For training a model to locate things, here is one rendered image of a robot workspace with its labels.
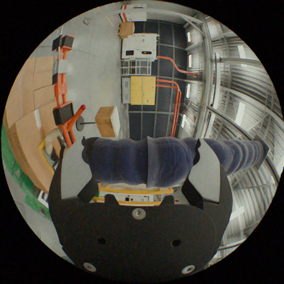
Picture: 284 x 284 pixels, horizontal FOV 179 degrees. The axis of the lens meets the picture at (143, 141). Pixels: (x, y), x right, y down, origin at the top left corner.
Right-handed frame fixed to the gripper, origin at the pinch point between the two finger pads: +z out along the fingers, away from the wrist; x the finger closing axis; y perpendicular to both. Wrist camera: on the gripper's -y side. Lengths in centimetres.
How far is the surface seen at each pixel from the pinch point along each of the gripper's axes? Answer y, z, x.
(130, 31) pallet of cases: -386, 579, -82
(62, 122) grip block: 4.9, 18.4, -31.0
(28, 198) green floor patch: 84, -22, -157
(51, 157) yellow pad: 19.3, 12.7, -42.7
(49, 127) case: 12, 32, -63
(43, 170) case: 32, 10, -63
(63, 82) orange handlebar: -11.2, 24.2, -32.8
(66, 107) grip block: 0.3, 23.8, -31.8
